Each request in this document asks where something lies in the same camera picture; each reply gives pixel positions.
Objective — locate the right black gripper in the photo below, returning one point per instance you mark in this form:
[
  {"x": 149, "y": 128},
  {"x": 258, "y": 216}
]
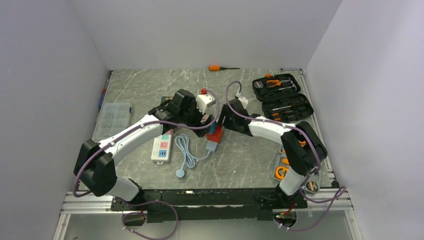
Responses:
[{"x": 224, "y": 113}]

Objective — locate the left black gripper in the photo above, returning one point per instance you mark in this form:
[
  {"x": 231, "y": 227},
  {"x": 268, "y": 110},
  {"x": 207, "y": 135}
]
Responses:
[{"x": 200, "y": 116}]

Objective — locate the red cube adapter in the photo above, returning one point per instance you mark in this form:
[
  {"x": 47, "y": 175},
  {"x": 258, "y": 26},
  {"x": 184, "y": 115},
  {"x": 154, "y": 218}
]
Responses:
[{"x": 216, "y": 136}]

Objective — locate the white power strip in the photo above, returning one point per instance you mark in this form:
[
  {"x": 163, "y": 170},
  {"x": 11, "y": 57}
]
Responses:
[{"x": 161, "y": 149}]

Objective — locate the blue power strip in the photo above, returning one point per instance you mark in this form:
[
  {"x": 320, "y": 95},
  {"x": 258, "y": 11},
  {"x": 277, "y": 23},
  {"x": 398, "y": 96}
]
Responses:
[{"x": 211, "y": 146}]

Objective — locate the green cube plug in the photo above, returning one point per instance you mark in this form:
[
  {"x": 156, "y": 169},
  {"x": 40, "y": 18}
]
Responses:
[{"x": 165, "y": 100}]

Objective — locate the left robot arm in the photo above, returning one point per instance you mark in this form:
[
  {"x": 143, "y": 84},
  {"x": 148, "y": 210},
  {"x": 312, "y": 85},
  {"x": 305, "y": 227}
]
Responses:
[{"x": 95, "y": 167}]

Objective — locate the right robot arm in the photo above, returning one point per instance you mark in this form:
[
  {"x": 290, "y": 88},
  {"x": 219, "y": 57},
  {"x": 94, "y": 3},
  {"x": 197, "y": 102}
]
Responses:
[{"x": 303, "y": 148}]

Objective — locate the black tool case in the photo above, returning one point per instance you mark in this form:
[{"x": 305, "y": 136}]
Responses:
[{"x": 281, "y": 98}]

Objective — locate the clear plastic screw box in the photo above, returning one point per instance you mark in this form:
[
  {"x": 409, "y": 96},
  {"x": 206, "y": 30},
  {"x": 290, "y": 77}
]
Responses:
[{"x": 113, "y": 118}]

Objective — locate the orange tape measure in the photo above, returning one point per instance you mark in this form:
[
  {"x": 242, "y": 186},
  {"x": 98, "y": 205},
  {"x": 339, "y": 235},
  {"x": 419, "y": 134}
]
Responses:
[{"x": 280, "y": 172}]

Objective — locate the blue red pen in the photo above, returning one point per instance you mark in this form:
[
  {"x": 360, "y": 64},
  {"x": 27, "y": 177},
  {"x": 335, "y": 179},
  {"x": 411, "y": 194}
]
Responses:
[{"x": 102, "y": 96}]

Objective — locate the grey tool tray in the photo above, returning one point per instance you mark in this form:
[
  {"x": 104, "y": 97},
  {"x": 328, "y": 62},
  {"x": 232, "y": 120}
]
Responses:
[{"x": 314, "y": 183}]

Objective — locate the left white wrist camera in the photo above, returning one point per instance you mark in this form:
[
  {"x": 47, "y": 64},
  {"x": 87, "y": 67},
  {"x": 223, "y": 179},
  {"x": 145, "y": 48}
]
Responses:
[{"x": 204, "y": 101}]

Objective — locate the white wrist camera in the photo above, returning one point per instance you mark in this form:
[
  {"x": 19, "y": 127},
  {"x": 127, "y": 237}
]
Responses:
[
  {"x": 204, "y": 101},
  {"x": 244, "y": 101}
]

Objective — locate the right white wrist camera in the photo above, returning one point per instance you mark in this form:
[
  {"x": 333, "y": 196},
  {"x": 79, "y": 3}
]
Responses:
[{"x": 244, "y": 101}]

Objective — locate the orange handled screwdriver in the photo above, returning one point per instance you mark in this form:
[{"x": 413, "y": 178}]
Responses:
[{"x": 217, "y": 68}]

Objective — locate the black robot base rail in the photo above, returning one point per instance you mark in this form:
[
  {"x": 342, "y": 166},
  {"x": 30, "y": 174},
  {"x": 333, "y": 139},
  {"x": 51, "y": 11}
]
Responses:
[{"x": 212, "y": 204}]

